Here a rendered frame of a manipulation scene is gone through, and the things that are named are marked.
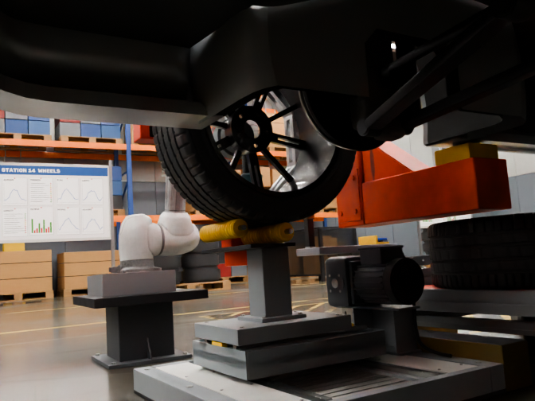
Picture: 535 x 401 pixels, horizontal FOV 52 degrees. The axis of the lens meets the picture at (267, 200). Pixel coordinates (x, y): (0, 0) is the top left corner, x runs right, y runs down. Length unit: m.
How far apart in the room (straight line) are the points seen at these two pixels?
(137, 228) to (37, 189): 5.20
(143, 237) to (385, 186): 1.16
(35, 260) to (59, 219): 3.40
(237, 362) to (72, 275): 9.65
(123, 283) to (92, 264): 8.72
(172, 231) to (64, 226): 5.13
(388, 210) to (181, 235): 1.10
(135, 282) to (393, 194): 1.19
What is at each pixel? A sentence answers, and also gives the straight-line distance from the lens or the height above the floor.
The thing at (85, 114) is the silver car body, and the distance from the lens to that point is 1.24.
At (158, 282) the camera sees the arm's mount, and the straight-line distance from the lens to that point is 2.54.
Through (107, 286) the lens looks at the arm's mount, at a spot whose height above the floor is 0.35.
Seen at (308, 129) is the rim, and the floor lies 0.87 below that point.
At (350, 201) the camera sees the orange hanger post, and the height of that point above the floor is 0.62.
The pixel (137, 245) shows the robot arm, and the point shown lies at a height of 0.52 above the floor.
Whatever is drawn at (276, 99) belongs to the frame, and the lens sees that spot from 2.08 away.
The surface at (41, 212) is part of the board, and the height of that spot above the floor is 1.23.
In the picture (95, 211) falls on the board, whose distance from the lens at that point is 7.82.
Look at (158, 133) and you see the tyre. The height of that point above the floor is 0.81.
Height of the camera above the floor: 0.40
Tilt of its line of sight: 6 degrees up
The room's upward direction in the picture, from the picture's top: 4 degrees counter-clockwise
